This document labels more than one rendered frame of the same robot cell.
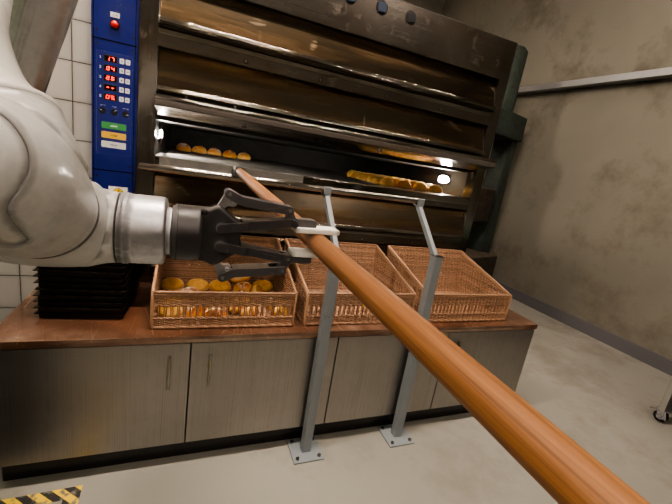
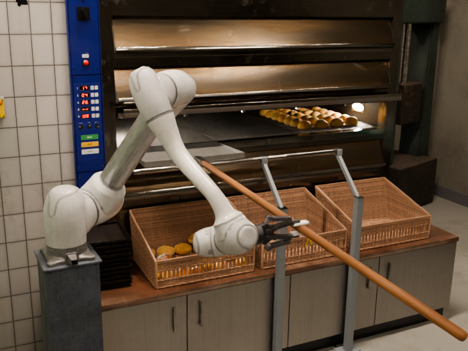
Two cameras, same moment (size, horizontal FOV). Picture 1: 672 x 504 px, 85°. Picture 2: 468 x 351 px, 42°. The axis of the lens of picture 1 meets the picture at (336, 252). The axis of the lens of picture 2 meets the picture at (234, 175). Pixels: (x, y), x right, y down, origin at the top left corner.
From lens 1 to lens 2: 1.71 m
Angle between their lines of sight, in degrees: 3
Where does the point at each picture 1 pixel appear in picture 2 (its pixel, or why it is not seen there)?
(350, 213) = (277, 164)
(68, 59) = (53, 95)
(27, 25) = (145, 145)
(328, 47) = (242, 32)
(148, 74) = (108, 90)
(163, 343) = (169, 297)
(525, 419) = (366, 269)
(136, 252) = not seen: hidden behind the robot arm
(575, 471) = (372, 274)
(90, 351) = (124, 310)
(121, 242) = not seen: hidden behind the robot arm
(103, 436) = not seen: outside the picture
